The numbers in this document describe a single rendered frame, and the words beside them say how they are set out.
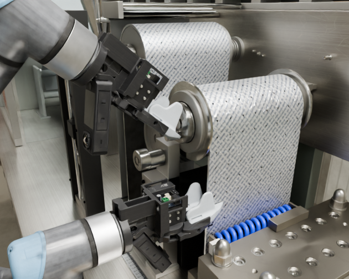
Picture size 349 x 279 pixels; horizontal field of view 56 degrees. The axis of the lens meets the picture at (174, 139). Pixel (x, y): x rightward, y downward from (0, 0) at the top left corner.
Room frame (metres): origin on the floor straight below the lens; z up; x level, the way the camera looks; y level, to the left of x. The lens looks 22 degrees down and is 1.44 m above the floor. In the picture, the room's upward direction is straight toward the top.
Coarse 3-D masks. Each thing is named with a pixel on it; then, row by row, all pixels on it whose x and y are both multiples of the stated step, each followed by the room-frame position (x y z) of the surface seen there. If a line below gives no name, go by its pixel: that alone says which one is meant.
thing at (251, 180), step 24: (264, 144) 0.59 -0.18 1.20; (288, 144) 0.63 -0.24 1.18; (216, 168) 0.53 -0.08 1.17; (240, 168) 0.56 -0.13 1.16; (264, 168) 0.60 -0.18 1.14; (288, 168) 0.64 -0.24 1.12; (216, 192) 0.54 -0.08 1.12; (240, 192) 0.57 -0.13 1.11; (264, 192) 0.60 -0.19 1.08; (288, 192) 0.64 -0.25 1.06; (216, 216) 0.54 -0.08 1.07; (240, 216) 0.57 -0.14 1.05
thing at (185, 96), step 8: (176, 96) 0.59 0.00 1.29; (184, 96) 0.57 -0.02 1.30; (192, 96) 0.55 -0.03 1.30; (192, 104) 0.55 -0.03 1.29; (200, 112) 0.53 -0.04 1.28; (200, 120) 0.53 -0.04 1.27; (200, 128) 0.53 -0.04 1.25; (200, 136) 0.53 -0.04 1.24; (184, 144) 0.57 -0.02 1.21; (192, 144) 0.54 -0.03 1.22; (200, 144) 0.53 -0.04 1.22
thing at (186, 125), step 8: (184, 104) 0.56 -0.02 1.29; (184, 112) 0.54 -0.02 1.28; (192, 112) 0.55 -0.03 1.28; (184, 120) 0.54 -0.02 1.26; (192, 120) 0.54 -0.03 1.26; (176, 128) 0.57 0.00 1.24; (184, 128) 0.54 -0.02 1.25; (192, 128) 0.54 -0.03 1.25; (184, 136) 0.54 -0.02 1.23; (192, 136) 0.54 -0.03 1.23
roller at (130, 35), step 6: (126, 30) 0.81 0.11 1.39; (132, 30) 0.78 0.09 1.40; (126, 36) 0.81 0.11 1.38; (132, 36) 0.78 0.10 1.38; (138, 36) 0.76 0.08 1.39; (228, 36) 0.87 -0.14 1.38; (126, 42) 0.82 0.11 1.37; (132, 42) 0.79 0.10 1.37; (138, 42) 0.76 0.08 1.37; (138, 48) 0.76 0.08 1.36; (138, 54) 0.76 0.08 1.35; (144, 54) 0.74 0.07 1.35
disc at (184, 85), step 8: (176, 88) 0.61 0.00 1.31; (184, 88) 0.58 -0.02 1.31; (192, 88) 0.56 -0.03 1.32; (200, 96) 0.54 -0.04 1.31; (200, 104) 0.54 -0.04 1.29; (208, 112) 0.52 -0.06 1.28; (208, 120) 0.52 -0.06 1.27; (208, 128) 0.52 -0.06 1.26; (208, 136) 0.52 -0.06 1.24; (208, 144) 0.52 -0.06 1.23; (184, 152) 0.58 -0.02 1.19; (192, 152) 0.56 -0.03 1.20; (200, 152) 0.54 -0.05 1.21; (192, 160) 0.56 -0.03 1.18
